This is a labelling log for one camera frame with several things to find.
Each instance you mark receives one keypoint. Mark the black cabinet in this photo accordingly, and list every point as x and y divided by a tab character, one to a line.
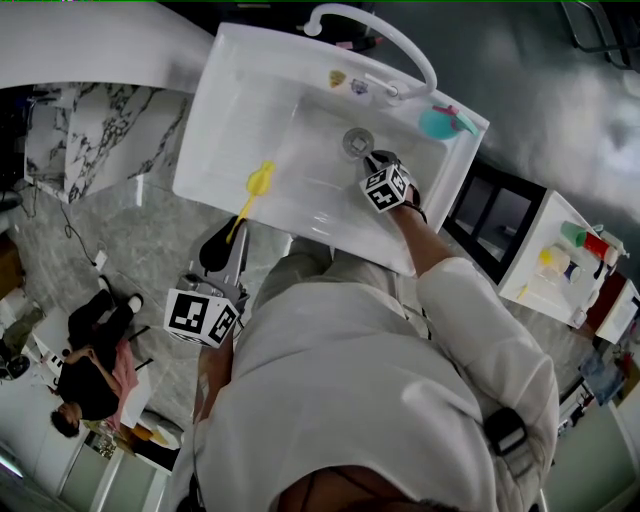
270	15

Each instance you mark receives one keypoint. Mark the black office chair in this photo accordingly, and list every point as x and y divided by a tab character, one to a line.
600	30

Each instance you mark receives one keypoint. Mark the teal spray bottle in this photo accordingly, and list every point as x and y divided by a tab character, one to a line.
440	125

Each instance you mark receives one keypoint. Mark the white soap dish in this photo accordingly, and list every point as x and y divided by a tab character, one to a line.
580	316

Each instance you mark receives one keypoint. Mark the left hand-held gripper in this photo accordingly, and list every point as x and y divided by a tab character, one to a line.
190	315

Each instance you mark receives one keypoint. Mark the person's white shirt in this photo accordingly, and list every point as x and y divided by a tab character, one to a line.
350	390

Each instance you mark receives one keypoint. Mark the white power adapter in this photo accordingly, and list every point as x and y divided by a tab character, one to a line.
100	258

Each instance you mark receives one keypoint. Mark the yellow sticker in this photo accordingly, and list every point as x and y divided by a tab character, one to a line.
337	79

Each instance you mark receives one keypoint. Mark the black clip-on device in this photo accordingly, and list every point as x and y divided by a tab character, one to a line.
505	432

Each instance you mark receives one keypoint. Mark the brown wooden cabinet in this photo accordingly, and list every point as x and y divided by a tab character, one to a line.
607	295

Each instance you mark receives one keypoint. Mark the small white sink basin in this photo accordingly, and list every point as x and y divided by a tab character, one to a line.
622	315

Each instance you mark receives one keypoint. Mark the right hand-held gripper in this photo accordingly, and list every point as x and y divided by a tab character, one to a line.
385	185

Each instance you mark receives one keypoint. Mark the grey sticker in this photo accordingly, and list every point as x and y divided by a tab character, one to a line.
359	86

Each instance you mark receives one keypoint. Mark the green plastic cup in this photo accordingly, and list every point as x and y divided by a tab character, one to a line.
572	234

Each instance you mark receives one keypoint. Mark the white faucet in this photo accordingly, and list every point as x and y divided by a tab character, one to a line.
415	55

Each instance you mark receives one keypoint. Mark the black wristband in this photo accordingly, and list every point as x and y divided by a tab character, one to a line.
417	210

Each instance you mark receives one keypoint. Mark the pink plastic bag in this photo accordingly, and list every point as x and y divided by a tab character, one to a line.
127	380

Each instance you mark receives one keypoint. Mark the person's right forearm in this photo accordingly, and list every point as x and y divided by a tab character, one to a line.
430	245

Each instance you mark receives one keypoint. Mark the red bottle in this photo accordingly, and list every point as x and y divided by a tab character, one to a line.
597	246

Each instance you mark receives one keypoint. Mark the white curved counter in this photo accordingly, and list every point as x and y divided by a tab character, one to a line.
100	45

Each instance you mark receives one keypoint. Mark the person's left forearm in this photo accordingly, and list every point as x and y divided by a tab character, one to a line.
212	385

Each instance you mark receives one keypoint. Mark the black table frame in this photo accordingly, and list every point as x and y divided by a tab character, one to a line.
500	200

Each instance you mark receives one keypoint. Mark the person's legs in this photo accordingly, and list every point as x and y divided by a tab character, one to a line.
310	270

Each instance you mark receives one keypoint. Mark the white pump bottle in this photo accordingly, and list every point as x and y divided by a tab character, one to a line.
617	245

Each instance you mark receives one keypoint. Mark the large white sink basin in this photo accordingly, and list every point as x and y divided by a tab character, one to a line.
240	125

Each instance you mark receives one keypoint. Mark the dark cylinder with grey end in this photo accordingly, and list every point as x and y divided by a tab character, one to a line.
573	272

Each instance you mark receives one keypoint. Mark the marble patterned box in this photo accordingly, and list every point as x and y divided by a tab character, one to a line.
100	145

